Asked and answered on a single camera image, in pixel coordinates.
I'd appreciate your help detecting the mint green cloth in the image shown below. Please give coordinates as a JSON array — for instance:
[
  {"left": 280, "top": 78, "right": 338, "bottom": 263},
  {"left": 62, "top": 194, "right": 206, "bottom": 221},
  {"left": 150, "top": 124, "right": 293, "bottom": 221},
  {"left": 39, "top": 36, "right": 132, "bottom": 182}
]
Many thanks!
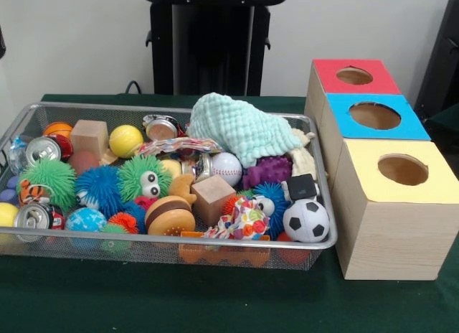
[{"left": 188, "top": 93, "right": 303, "bottom": 169}]

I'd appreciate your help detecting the small colourful fabric toy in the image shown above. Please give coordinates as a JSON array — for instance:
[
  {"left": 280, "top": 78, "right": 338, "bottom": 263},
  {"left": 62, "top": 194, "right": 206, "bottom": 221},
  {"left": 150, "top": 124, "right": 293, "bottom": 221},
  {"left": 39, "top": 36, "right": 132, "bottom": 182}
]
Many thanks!
[{"left": 208, "top": 197, "right": 271, "bottom": 240}]

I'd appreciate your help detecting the small wooden block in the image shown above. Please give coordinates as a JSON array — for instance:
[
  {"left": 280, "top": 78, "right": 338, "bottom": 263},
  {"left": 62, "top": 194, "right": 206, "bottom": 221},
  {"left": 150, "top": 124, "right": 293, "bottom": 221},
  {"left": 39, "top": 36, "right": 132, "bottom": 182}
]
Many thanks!
[
  {"left": 70, "top": 120, "right": 110, "bottom": 160},
  {"left": 191, "top": 175, "right": 237, "bottom": 228}
]

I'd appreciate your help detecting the clear mesh bin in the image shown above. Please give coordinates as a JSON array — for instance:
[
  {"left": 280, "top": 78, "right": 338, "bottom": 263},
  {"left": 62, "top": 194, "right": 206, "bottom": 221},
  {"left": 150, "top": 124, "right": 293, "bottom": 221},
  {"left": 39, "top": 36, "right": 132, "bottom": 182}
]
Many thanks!
[{"left": 0, "top": 102, "right": 339, "bottom": 271}]

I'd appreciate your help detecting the wooden box with three holes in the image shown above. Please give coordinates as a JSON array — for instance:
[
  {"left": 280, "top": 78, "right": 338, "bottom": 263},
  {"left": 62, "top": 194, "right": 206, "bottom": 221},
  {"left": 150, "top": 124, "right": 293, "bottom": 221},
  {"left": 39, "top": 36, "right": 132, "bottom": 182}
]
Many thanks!
[{"left": 305, "top": 58, "right": 459, "bottom": 281}]

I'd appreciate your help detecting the small white baseball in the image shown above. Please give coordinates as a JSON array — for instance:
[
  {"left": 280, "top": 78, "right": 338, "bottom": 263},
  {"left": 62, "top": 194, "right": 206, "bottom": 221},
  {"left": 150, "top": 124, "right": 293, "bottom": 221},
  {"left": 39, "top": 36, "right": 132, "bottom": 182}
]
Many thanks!
[{"left": 212, "top": 152, "right": 245, "bottom": 187}]

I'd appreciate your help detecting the brown burger toy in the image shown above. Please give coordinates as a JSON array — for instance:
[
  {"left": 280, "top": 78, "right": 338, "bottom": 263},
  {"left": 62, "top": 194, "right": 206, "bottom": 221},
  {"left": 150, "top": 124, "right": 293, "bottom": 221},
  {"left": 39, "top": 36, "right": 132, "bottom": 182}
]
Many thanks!
[{"left": 146, "top": 196, "right": 197, "bottom": 237}]

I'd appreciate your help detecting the green spiky ball with eyes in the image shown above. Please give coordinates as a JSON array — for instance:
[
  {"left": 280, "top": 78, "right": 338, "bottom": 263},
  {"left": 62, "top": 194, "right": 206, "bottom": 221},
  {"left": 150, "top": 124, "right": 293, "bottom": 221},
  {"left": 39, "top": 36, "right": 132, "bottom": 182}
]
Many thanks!
[{"left": 118, "top": 155, "right": 173, "bottom": 202}]

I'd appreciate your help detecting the small soccer ball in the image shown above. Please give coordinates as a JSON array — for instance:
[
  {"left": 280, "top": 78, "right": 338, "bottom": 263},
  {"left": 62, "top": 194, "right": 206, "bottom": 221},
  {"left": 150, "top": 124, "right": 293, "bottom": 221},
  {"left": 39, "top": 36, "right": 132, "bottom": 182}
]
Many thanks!
[{"left": 283, "top": 198, "right": 331, "bottom": 243}]

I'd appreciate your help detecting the plain yellow ball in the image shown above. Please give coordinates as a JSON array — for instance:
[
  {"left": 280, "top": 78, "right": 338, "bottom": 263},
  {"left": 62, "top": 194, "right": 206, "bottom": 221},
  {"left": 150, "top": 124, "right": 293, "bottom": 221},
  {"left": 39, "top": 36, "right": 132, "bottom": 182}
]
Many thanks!
[{"left": 109, "top": 125, "right": 145, "bottom": 159}]

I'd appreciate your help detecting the large blue spiky ball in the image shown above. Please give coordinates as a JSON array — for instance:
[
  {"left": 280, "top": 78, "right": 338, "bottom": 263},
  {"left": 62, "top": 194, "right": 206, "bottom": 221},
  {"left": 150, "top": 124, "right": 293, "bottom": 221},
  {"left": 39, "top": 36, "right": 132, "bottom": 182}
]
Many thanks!
[{"left": 75, "top": 166, "right": 124, "bottom": 217}]

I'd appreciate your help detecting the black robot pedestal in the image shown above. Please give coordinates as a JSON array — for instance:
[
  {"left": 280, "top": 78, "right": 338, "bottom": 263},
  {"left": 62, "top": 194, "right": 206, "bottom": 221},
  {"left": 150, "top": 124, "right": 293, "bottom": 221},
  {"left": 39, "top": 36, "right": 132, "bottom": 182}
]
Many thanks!
[{"left": 147, "top": 3, "right": 272, "bottom": 97}]

